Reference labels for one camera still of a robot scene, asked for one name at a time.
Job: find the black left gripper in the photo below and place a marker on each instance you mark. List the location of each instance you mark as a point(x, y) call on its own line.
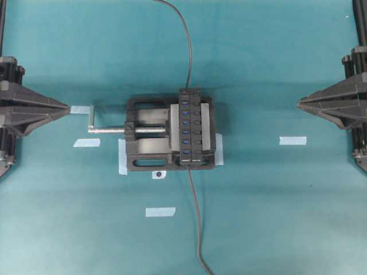
point(22, 110)

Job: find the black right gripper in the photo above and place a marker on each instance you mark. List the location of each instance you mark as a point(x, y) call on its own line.
point(353, 88)

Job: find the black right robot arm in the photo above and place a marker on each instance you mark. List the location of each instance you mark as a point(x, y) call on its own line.
point(344, 103)

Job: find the black multi-port USB hub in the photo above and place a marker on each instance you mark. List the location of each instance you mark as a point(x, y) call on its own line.
point(190, 130)

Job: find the blue tape left of crank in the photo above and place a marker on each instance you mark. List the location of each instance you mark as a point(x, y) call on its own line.
point(79, 109)

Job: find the blue tape right side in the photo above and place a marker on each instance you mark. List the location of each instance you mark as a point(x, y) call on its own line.
point(292, 140)

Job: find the blue tape lower left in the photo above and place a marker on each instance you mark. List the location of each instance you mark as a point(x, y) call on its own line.
point(82, 143)

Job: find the blue tape under vise left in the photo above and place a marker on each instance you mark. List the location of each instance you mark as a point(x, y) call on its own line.
point(122, 157)

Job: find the blue tape under vise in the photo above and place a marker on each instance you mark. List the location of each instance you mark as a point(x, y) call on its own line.
point(122, 157)
point(219, 154)

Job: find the black bench vise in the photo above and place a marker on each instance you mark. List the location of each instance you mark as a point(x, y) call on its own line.
point(151, 132)

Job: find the blue tape under vise right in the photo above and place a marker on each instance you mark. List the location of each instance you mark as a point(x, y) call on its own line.
point(219, 154)

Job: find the blue tape bottom centre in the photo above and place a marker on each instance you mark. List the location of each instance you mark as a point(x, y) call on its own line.
point(155, 212)

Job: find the silver vise crank handle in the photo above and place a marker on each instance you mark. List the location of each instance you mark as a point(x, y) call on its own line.
point(91, 125)

